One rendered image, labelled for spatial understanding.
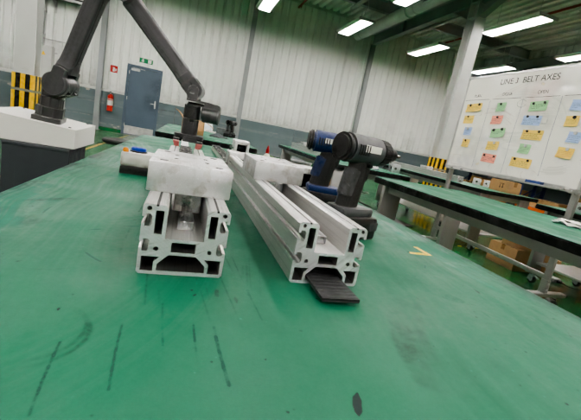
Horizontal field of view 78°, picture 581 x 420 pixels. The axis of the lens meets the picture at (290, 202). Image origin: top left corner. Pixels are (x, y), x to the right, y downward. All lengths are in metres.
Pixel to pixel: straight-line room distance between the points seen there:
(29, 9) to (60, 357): 7.45
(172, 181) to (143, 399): 0.29
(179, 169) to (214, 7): 12.25
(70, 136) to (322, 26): 12.29
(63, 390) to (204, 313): 0.14
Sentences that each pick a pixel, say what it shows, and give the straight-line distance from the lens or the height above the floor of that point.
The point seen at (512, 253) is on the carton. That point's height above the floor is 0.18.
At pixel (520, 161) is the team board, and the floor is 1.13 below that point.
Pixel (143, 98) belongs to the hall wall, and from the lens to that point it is 12.31.
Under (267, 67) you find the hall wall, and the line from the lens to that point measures 12.60.
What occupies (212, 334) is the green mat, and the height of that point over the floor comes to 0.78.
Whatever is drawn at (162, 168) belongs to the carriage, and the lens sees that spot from 0.50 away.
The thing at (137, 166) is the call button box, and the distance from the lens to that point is 1.08.
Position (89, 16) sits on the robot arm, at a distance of 1.48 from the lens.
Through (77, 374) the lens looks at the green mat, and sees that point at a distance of 0.32.
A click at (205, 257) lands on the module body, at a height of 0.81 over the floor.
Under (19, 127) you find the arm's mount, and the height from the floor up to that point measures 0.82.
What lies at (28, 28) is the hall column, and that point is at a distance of 7.65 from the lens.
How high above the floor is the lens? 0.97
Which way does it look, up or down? 11 degrees down
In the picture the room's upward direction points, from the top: 11 degrees clockwise
